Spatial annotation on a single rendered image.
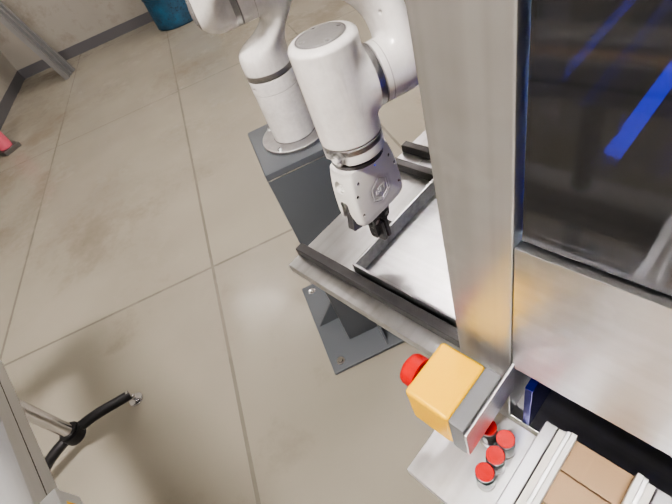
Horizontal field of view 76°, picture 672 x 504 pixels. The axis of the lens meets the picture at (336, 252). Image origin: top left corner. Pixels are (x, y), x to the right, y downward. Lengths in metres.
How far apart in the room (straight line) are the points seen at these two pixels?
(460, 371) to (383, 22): 0.40
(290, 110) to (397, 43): 0.62
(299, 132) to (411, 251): 0.52
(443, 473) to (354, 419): 1.03
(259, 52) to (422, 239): 0.57
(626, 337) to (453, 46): 0.23
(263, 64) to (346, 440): 1.19
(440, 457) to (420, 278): 0.28
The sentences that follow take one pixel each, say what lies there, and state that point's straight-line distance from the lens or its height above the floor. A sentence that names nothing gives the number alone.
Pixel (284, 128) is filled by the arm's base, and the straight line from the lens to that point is 1.16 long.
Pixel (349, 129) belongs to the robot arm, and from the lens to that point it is 0.55.
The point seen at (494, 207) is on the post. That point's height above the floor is 1.25.
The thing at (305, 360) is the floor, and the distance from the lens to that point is 1.78.
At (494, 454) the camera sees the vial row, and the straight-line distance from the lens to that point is 0.57.
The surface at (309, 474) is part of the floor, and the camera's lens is 1.62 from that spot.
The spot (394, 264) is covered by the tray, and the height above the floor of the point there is 0.88.
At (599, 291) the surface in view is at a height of 1.20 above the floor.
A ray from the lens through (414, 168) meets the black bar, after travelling 0.92.
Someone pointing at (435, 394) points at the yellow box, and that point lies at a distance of 0.48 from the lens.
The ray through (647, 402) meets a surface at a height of 1.09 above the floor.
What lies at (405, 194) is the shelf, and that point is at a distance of 0.90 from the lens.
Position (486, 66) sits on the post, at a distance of 0.26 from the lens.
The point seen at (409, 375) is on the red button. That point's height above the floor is 1.01.
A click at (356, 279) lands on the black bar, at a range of 0.75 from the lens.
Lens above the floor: 1.47
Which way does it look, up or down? 46 degrees down
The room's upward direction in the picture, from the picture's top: 24 degrees counter-clockwise
